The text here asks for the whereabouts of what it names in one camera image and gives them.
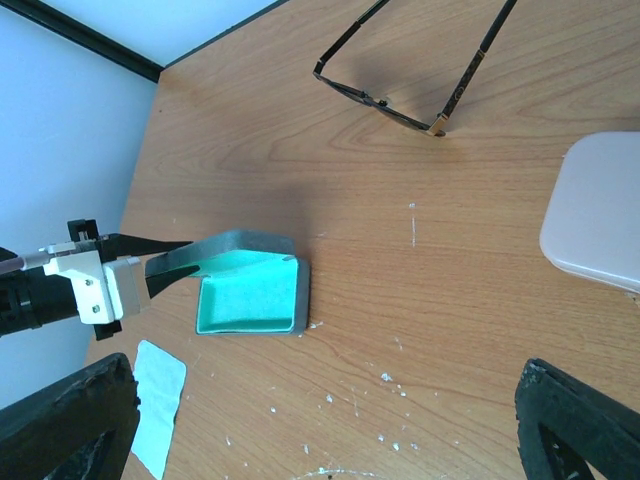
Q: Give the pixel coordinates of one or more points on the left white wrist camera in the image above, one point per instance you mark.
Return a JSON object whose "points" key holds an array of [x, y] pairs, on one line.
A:
{"points": [[104, 292]]}

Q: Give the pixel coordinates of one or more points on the black cage frame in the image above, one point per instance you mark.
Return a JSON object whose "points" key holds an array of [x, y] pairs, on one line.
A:
{"points": [[144, 37]]}

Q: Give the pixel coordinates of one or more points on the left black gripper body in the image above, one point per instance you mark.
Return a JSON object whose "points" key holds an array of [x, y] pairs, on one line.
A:
{"points": [[53, 297]]}

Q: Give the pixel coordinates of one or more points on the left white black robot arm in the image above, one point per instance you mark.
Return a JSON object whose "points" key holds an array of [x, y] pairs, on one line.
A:
{"points": [[18, 275]]}

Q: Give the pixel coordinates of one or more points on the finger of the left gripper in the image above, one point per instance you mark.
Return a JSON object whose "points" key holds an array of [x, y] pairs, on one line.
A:
{"points": [[120, 245], [159, 282]]}

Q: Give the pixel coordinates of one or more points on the pink glasses case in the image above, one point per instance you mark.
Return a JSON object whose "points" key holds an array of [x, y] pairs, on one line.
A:
{"points": [[591, 226]]}

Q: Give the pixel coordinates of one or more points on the grey-blue glasses case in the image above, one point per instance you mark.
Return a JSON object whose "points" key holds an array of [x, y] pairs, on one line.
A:
{"points": [[251, 283]]}

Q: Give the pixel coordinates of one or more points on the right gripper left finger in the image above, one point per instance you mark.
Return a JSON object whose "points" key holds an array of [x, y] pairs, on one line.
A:
{"points": [[80, 427]]}

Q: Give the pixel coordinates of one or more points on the left light-blue cleaning cloth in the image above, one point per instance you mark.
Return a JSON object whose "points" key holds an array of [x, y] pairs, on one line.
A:
{"points": [[161, 378]]}

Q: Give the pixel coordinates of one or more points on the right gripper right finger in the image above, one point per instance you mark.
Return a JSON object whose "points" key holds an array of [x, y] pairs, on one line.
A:
{"points": [[567, 429]]}

